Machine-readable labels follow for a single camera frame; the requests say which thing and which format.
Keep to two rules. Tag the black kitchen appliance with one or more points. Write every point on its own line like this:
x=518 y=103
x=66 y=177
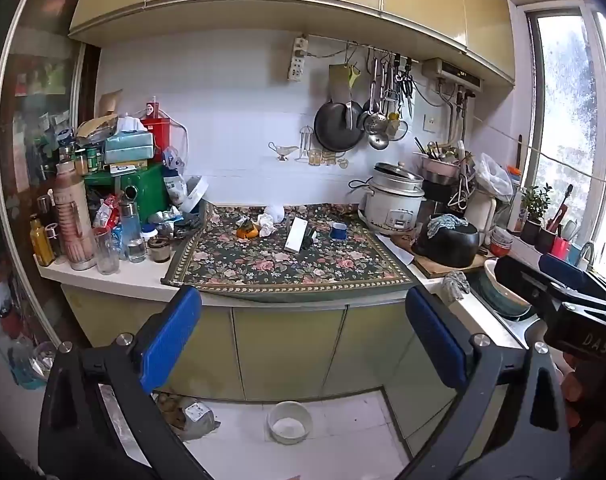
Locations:
x=440 y=192

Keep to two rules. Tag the person's right hand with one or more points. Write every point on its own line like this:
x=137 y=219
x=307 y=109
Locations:
x=578 y=385

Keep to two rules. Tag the green metal box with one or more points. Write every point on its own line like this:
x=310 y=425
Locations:
x=148 y=185

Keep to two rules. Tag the crumpled white tissue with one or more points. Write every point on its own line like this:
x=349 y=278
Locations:
x=267 y=225

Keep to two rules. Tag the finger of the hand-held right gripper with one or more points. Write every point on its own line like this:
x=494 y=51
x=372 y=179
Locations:
x=518 y=280
x=558 y=262

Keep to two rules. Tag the red bowl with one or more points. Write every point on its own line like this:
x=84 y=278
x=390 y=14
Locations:
x=501 y=248

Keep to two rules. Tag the wooden cutting board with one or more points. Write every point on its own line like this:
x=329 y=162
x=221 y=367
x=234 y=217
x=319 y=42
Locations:
x=428 y=266

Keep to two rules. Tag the white plastic tub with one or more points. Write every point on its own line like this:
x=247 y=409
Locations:
x=195 y=192

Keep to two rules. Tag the metal ladle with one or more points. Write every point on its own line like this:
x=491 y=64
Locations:
x=378 y=141

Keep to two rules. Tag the dark utensil cup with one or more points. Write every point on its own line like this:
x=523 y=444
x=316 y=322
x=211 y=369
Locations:
x=545 y=240

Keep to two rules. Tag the clear glass bottle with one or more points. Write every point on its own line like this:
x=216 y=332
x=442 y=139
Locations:
x=133 y=235

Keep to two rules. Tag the glass pot lid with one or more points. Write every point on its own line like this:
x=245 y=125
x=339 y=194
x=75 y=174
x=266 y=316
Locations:
x=397 y=131

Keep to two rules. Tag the metal faucet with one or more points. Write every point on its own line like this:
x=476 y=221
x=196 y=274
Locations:
x=588 y=252

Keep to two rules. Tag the white power strip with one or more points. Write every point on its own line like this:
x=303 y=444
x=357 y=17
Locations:
x=298 y=60

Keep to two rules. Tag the black frying pan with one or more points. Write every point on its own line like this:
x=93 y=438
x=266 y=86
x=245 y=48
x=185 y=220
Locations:
x=335 y=130

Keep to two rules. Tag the white round bin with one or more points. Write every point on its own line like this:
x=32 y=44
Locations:
x=289 y=427

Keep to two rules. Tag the white wall socket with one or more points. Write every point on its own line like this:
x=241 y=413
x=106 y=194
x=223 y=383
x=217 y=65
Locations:
x=431 y=121

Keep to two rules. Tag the red tin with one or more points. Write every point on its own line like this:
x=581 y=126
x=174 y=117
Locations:
x=160 y=135

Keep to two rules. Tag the red white bottle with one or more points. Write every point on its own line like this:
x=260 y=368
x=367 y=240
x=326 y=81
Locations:
x=152 y=108

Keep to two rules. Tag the dark glass door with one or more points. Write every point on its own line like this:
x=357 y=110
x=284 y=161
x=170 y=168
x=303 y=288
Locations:
x=33 y=110

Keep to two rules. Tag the red packet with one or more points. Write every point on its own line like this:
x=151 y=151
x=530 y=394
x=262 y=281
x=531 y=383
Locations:
x=108 y=212

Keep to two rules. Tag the pile of brown produce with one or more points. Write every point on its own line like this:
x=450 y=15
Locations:
x=167 y=407

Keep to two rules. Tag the small black object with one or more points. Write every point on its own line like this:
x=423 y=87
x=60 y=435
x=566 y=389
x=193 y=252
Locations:
x=311 y=237

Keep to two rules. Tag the white rice cooker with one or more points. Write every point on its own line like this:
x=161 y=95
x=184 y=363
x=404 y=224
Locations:
x=390 y=210

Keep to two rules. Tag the clear plastic bag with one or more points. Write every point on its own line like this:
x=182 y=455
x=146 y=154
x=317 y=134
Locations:
x=493 y=175

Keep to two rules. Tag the stainless steel sink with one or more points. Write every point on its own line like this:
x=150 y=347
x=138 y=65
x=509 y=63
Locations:
x=513 y=331

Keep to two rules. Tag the yellow upper kitchen cabinet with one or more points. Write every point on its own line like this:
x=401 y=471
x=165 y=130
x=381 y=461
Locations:
x=283 y=5

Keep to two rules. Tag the pink cup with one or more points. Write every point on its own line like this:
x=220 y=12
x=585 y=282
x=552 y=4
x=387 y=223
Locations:
x=560 y=249

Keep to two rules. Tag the white rectangular box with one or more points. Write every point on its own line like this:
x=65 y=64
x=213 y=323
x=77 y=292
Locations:
x=296 y=235

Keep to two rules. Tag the window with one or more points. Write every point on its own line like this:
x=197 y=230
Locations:
x=568 y=100

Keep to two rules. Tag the potted plant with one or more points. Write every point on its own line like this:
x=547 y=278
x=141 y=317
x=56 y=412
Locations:
x=533 y=230

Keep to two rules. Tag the orange fruit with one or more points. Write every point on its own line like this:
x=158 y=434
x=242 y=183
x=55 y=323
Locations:
x=248 y=232

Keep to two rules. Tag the green ceramic bowl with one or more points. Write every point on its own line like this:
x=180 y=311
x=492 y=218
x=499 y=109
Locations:
x=503 y=300

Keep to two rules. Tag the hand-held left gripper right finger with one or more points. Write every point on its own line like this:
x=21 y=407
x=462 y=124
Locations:
x=435 y=340

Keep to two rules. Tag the teal tissue box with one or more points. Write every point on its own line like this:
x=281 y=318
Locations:
x=130 y=146

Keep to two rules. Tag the black pot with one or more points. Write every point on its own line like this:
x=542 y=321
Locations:
x=448 y=247

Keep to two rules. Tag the grey rag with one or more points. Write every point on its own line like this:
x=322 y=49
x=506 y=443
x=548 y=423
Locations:
x=455 y=285

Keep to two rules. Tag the metal skimmer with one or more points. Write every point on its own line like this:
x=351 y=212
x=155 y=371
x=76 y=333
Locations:
x=376 y=122

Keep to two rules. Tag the white paper ball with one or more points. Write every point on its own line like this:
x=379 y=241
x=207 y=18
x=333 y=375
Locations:
x=275 y=212

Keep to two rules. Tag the grey parcel bag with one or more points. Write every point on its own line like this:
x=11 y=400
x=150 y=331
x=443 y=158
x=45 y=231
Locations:
x=195 y=417

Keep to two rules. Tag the floral table cloth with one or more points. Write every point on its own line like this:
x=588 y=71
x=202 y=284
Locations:
x=283 y=270

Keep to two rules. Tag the glass tumbler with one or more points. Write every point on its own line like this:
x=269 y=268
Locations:
x=106 y=255

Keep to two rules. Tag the blue cup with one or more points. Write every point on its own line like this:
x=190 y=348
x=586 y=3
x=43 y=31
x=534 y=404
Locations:
x=339 y=231

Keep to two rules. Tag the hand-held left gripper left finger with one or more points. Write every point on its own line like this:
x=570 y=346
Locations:
x=170 y=340

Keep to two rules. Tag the white jug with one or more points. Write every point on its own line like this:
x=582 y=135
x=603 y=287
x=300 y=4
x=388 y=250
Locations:
x=480 y=215

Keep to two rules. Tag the brown paper bag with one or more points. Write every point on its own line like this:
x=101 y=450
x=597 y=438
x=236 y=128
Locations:
x=100 y=127

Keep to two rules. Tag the pink thermos flask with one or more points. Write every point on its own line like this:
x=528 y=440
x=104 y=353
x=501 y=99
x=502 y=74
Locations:
x=73 y=220

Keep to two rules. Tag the beige wall-mounted heater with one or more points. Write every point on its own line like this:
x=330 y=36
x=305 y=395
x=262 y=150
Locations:
x=453 y=72

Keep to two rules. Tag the yellow bottle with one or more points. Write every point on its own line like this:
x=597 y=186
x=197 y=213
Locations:
x=42 y=245

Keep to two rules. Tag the black scissors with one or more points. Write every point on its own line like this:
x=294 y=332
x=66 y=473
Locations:
x=407 y=85

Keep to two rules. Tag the blue white packet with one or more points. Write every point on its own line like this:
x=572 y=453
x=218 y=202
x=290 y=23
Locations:
x=174 y=185

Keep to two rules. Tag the metal hanging rail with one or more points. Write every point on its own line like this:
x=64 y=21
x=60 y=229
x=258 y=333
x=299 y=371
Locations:
x=343 y=44

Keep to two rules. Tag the dark bottle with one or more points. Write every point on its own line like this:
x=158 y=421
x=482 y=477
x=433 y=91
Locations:
x=54 y=240

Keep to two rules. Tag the grey heater pipe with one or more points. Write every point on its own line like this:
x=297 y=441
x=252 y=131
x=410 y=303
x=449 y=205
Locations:
x=455 y=120

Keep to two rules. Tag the pink bowl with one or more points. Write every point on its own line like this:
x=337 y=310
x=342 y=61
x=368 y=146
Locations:
x=440 y=167

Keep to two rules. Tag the small dark lid jar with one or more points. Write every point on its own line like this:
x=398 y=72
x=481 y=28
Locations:
x=159 y=251

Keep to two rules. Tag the blue grey cloth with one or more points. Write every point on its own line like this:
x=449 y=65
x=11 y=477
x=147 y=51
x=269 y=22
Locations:
x=445 y=222

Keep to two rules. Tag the green lid jar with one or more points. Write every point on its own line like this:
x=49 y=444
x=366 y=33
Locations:
x=94 y=160

